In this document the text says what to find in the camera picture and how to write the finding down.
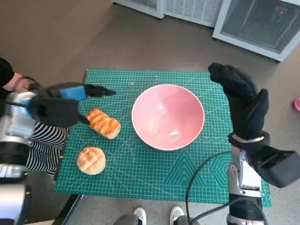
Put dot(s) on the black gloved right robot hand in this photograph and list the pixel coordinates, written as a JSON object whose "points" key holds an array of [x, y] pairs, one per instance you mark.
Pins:
{"points": [[243, 105]]}

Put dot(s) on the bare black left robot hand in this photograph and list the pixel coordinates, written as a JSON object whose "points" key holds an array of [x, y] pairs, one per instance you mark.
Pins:
{"points": [[75, 92]]}

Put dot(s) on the long grilled toy bread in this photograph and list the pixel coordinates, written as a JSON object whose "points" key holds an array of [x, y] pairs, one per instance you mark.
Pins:
{"points": [[104, 124]]}

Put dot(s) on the round toy bread bun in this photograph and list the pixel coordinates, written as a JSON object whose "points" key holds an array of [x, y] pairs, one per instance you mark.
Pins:
{"points": [[91, 161]]}

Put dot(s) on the pink bowl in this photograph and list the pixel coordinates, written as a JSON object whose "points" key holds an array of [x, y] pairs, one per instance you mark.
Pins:
{"points": [[168, 117]]}

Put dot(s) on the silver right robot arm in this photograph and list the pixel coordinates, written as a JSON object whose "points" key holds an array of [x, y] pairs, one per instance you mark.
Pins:
{"points": [[246, 173]]}

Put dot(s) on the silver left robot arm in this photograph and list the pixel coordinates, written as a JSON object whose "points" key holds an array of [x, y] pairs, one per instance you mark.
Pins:
{"points": [[16, 131]]}

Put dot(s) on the pink object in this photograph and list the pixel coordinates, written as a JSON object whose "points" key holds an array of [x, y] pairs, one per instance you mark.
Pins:
{"points": [[297, 104]]}

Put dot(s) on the person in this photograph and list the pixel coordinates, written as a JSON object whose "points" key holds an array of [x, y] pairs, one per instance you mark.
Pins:
{"points": [[47, 145]]}

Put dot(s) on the person's hand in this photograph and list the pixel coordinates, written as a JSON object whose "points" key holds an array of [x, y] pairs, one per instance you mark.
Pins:
{"points": [[14, 82]]}

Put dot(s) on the white cabinet with mesh door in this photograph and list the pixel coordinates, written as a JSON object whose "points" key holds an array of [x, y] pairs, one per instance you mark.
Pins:
{"points": [[257, 23]]}

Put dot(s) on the green cutting mat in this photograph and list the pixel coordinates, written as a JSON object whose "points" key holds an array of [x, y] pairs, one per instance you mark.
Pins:
{"points": [[140, 168]]}

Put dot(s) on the white cabinet with glass door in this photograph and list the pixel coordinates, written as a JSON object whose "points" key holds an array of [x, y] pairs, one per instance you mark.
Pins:
{"points": [[140, 5]]}

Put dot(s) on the white cabinet with vent slats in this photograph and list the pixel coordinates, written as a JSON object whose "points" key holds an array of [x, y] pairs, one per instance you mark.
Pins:
{"points": [[192, 9]]}

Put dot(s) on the white shoe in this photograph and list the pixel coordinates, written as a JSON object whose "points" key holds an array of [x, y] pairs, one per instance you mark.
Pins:
{"points": [[176, 213], [140, 214]]}

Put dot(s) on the dark grey leg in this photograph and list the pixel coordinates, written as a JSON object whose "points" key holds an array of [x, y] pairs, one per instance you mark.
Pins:
{"points": [[186, 221], [126, 220]]}

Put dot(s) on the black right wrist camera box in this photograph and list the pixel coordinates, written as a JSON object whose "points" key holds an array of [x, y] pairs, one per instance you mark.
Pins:
{"points": [[274, 164]]}

